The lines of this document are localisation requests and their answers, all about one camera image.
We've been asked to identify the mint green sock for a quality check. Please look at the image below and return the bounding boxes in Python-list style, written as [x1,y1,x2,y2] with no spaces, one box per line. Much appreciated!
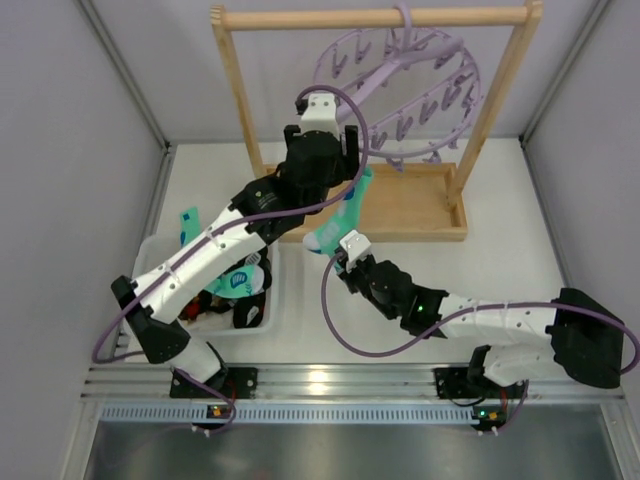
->
[302,167,374,256]
[179,207,251,299]

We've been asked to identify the purple round clip hanger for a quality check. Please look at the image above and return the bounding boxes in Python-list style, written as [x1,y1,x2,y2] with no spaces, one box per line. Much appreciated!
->
[312,1,482,171]

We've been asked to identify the black sport sock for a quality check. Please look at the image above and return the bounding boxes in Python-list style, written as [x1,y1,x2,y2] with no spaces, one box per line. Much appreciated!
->
[243,247,272,296]
[232,297,265,329]

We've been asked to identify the black red argyle sock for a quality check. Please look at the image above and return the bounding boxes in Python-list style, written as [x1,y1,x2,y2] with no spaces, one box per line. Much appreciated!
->
[178,290,213,322]

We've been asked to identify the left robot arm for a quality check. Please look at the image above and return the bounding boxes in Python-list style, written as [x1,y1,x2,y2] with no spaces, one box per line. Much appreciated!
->
[111,125,368,393]

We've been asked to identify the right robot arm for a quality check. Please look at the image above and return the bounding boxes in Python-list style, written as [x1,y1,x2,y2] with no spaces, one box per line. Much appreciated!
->
[339,256,624,389]

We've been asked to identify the wooden hanger rack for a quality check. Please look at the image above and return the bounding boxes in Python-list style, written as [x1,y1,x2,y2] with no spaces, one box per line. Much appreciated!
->
[210,1,543,242]

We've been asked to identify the white plastic basket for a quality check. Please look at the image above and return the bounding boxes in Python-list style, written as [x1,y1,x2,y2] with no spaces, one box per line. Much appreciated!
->
[132,235,282,338]

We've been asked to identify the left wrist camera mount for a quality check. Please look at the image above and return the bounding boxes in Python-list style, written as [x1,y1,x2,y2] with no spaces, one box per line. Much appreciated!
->
[295,93,339,138]

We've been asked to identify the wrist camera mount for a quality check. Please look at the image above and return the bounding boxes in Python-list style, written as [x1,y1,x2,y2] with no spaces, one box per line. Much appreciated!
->
[295,93,339,138]
[339,230,371,272]

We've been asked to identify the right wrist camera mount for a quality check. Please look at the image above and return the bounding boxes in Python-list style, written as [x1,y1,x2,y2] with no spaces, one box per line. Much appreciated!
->
[339,230,371,272]

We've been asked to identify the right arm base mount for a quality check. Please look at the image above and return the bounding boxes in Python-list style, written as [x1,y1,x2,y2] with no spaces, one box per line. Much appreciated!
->
[433,367,479,405]

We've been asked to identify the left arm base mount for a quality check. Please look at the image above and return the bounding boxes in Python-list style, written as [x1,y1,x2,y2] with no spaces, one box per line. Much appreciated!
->
[169,367,258,400]

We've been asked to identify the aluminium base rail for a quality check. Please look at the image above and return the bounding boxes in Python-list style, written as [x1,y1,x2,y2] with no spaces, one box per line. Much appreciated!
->
[79,362,621,401]

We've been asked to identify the perforated cable duct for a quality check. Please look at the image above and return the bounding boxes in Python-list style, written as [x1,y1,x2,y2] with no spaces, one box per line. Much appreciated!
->
[100,402,502,425]

